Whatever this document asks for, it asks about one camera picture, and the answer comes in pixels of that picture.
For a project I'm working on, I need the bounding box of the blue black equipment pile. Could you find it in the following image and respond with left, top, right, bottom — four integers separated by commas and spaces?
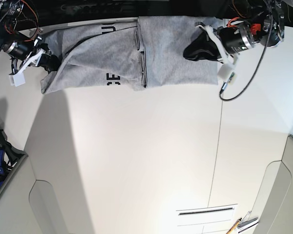
0, 128, 27, 188

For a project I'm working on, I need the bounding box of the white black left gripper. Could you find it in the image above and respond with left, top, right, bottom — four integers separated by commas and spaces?
183, 22, 259, 64

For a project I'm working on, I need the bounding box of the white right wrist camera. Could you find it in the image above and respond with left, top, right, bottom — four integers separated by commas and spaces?
9, 73, 25, 87

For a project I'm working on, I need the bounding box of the black camera cable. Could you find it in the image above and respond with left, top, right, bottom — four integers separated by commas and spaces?
219, 0, 278, 101

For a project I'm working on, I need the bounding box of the grey T-shirt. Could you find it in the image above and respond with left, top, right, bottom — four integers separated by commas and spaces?
41, 16, 224, 94

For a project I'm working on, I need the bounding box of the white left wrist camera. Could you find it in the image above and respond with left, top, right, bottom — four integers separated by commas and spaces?
217, 63, 237, 83

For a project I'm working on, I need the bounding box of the white silver flat device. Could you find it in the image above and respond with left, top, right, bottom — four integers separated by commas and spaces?
237, 218, 259, 232

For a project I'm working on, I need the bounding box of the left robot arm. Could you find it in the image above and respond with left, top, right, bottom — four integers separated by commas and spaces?
183, 0, 285, 67

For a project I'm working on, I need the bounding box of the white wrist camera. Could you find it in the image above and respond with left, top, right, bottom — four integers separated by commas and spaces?
217, 63, 237, 83
9, 73, 25, 87

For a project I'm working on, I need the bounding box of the wooden stick tool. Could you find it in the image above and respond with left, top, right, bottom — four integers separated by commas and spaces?
226, 218, 242, 234

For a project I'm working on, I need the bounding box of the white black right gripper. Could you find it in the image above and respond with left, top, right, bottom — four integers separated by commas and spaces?
2, 37, 61, 75

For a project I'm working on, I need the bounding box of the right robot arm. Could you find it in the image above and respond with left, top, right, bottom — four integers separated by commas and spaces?
0, 0, 61, 75

